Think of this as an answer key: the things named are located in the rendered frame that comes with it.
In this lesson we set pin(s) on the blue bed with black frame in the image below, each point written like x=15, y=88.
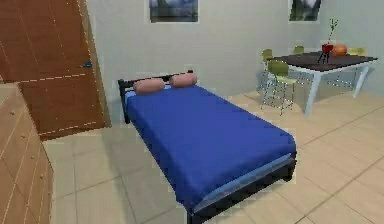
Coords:
x=203, y=140

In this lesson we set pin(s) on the pink bolster pillow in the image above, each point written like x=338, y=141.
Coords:
x=183, y=80
x=148, y=85

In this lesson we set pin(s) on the brown wooden room door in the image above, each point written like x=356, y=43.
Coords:
x=53, y=66

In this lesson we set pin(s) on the dark framed wall picture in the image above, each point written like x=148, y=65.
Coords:
x=173, y=10
x=305, y=10

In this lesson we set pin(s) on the light wooden chest of drawers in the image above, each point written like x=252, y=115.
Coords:
x=20, y=160

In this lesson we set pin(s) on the dark top white leg table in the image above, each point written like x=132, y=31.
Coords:
x=328, y=63

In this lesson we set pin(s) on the red pot house plant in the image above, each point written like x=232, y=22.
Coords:
x=327, y=46

